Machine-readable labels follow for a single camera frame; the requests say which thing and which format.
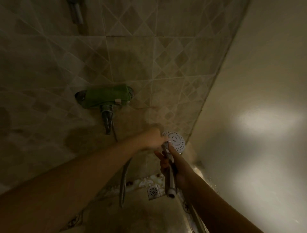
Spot person's left hand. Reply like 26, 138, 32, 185
139, 127, 169, 150

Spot person's right hand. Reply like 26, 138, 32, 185
154, 144, 192, 190

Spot square metal floor drain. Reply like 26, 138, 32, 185
146, 184, 160, 200

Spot green shower mixer valve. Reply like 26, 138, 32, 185
74, 84, 134, 135

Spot metal flexible shower hose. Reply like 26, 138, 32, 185
111, 120, 133, 208

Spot person's left forearm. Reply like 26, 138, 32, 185
0, 137, 149, 233

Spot person's right forearm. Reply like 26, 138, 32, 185
177, 168, 264, 233

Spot chrome shower slide rail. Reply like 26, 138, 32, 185
68, 0, 84, 24

